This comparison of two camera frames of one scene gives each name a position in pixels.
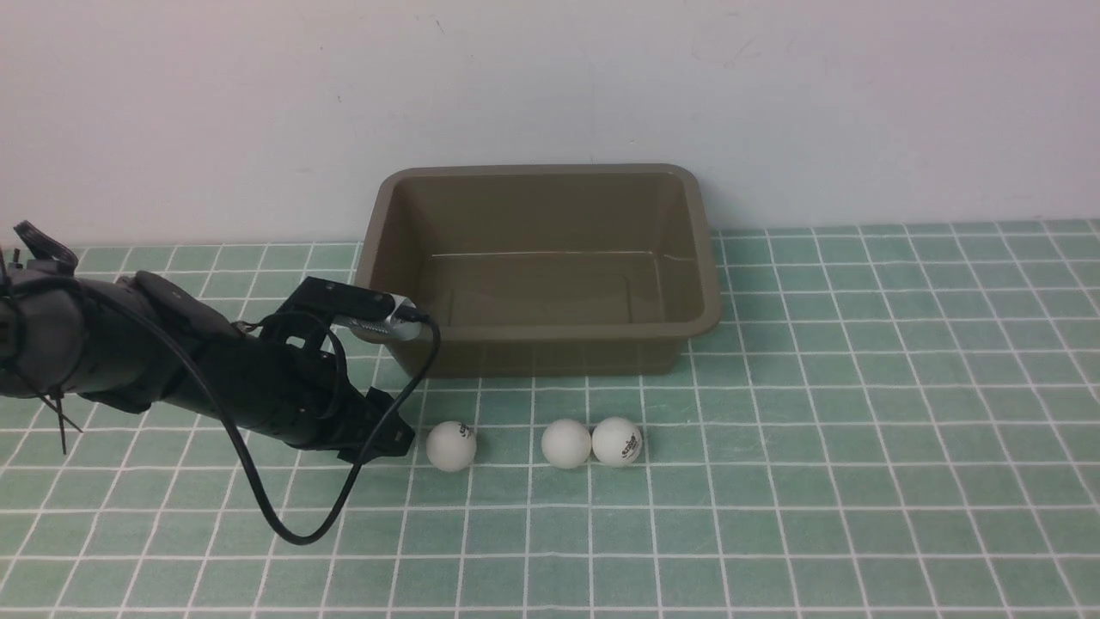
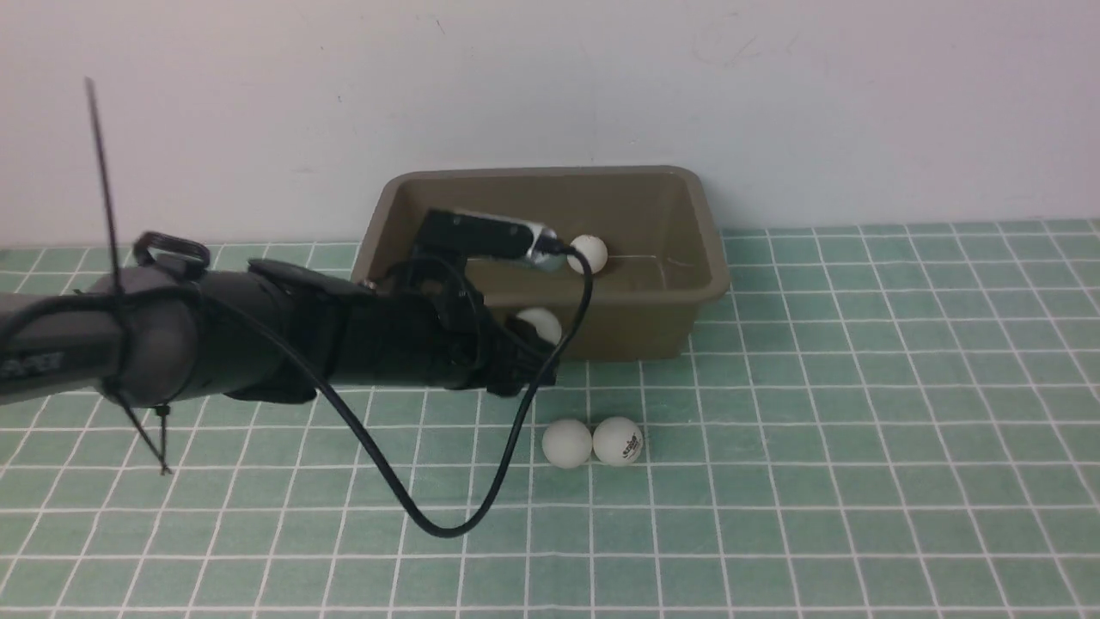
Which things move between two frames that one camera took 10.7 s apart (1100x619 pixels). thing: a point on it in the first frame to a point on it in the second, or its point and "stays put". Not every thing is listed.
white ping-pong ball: x=451 y=446 to x=545 y=322
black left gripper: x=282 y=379 to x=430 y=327
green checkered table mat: x=890 y=420 stays put
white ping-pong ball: x=565 y=444 stays put
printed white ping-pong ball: x=617 y=441 stays put
